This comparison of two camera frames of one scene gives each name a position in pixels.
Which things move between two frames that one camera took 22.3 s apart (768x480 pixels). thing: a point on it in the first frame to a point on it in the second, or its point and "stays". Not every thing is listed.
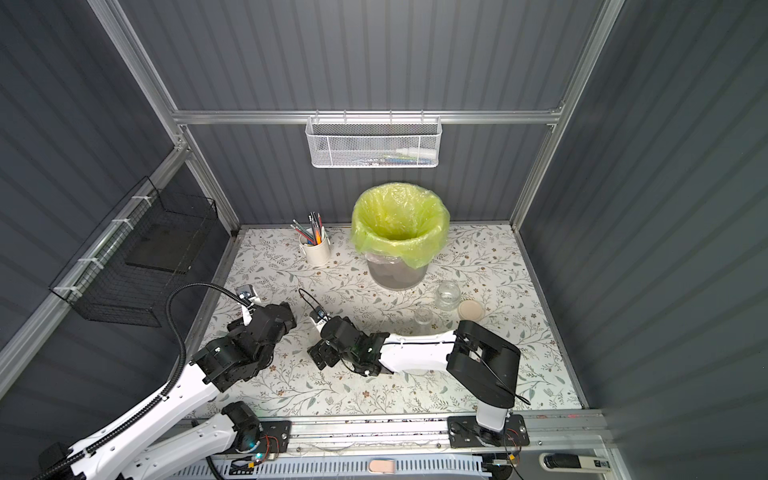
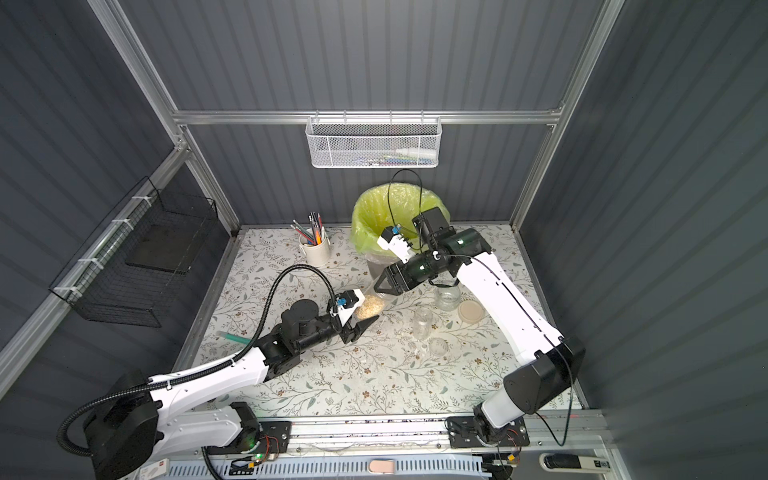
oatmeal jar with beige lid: x=448 y=295 stays
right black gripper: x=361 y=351 to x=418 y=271
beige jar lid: x=471 y=310 stays
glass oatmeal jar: x=423 y=315 stays
